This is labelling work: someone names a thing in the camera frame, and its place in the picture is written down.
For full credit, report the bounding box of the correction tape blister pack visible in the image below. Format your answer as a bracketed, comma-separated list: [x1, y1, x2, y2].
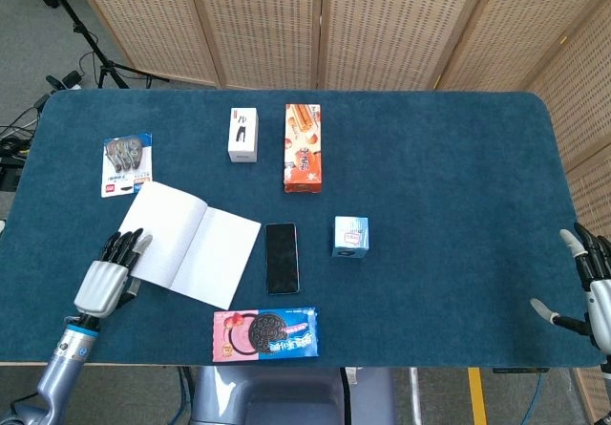
[100, 133, 155, 200]

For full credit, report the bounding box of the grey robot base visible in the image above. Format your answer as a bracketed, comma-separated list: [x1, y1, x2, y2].
[189, 365, 398, 425]

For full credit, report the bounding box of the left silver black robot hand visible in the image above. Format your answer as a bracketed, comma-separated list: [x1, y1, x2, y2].
[74, 227, 154, 320]

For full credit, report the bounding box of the black cable bundle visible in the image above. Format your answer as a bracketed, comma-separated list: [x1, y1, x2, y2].
[0, 93, 52, 192]

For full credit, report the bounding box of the orange biscuit stick box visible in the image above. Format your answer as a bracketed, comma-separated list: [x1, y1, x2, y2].
[283, 103, 324, 195]

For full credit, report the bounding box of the pink blue Oreo cookie box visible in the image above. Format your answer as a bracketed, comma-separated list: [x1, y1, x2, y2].
[211, 306, 321, 364]

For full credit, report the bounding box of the blue table mat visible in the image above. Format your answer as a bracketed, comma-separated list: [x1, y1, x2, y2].
[0, 89, 603, 367]

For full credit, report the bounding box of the blue cable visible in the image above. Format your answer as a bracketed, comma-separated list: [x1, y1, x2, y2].
[174, 366, 197, 425]

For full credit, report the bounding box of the black tripod stand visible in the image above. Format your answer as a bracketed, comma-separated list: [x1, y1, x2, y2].
[36, 0, 170, 90]

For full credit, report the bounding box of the white box with black print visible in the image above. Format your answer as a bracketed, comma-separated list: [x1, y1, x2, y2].
[226, 106, 261, 164]

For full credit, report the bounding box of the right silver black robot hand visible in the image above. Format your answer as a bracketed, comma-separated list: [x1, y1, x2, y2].
[530, 223, 611, 360]

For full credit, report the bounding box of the small light blue cube box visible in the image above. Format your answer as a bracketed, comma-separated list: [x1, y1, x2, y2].
[331, 215, 370, 260]

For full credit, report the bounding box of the white notebook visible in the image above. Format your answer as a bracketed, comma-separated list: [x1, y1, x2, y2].
[116, 181, 263, 311]

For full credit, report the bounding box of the black smartphone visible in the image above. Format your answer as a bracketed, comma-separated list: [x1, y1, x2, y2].
[264, 223, 302, 296]

